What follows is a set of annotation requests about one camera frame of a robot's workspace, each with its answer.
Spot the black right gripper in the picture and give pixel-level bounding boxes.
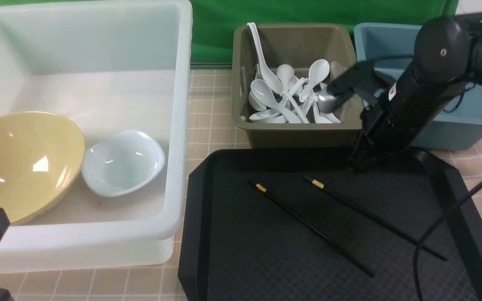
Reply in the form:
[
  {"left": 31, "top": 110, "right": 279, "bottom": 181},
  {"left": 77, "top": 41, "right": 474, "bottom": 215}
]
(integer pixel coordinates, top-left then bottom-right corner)
[{"left": 317, "top": 60, "right": 463, "bottom": 173}]

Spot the black chopstick gold tip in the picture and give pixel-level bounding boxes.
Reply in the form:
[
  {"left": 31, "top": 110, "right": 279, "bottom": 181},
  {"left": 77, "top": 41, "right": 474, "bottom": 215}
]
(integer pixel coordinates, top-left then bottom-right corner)
[
  {"left": 303, "top": 175, "right": 449, "bottom": 262},
  {"left": 247, "top": 180, "right": 375, "bottom": 278}
]

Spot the small white square bowl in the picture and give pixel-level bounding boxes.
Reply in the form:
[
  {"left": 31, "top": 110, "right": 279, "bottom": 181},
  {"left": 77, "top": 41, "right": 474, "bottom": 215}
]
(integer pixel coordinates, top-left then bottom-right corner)
[{"left": 81, "top": 130, "right": 166, "bottom": 197}]

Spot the large yellow noodle bowl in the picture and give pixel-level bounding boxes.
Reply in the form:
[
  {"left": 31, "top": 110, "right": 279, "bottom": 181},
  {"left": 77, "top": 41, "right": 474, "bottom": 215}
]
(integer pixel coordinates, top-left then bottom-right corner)
[{"left": 0, "top": 111, "right": 86, "bottom": 225}]

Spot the white ceramic soup spoon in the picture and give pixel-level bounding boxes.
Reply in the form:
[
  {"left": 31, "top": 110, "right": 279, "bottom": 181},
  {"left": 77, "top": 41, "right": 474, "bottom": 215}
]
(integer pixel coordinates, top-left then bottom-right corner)
[{"left": 250, "top": 79, "right": 302, "bottom": 124}]

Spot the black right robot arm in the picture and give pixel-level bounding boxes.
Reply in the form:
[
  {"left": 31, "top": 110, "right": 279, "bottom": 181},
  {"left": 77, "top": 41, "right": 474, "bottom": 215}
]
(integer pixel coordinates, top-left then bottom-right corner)
[{"left": 319, "top": 12, "right": 482, "bottom": 173}]

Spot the white spoon upright bowl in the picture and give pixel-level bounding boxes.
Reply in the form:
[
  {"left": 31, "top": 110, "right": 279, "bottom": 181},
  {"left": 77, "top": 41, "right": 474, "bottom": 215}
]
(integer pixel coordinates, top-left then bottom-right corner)
[{"left": 300, "top": 59, "right": 330, "bottom": 103}]

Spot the white spoon front right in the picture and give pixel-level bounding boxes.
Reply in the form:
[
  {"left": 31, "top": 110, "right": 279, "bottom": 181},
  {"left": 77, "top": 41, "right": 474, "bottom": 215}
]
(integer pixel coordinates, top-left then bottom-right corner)
[{"left": 311, "top": 93, "right": 342, "bottom": 124}]

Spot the olive plastic bin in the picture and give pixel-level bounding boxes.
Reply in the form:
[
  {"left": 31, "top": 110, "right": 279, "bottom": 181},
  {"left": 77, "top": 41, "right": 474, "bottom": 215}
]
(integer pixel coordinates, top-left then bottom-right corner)
[{"left": 231, "top": 23, "right": 364, "bottom": 148}]

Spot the white spoon centre pile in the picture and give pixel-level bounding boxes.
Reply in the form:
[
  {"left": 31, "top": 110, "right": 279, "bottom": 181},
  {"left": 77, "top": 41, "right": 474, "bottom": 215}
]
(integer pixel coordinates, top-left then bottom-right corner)
[{"left": 276, "top": 64, "right": 295, "bottom": 92}]

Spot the long white spoon leaning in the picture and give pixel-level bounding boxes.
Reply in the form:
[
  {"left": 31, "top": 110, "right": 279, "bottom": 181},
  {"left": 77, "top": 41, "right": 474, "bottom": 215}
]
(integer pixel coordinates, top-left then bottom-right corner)
[{"left": 247, "top": 22, "right": 283, "bottom": 94}]

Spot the white spoon front left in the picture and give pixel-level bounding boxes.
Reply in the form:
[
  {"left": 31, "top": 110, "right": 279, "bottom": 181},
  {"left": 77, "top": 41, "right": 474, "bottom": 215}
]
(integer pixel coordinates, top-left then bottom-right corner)
[{"left": 249, "top": 109, "right": 280, "bottom": 122}]

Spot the blue plastic bin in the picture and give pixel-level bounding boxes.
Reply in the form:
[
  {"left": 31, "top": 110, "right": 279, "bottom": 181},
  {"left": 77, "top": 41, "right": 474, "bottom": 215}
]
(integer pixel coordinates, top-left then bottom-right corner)
[{"left": 354, "top": 23, "right": 482, "bottom": 151}]

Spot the black serving tray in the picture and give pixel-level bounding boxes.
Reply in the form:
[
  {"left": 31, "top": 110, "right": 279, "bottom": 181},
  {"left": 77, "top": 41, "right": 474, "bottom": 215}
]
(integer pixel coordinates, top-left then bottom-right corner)
[{"left": 178, "top": 148, "right": 467, "bottom": 301}]

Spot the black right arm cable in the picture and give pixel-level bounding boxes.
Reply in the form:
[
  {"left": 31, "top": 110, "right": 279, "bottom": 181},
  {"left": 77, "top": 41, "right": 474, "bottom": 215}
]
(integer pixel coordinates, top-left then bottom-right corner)
[{"left": 413, "top": 161, "right": 482, "bottom": 301}]

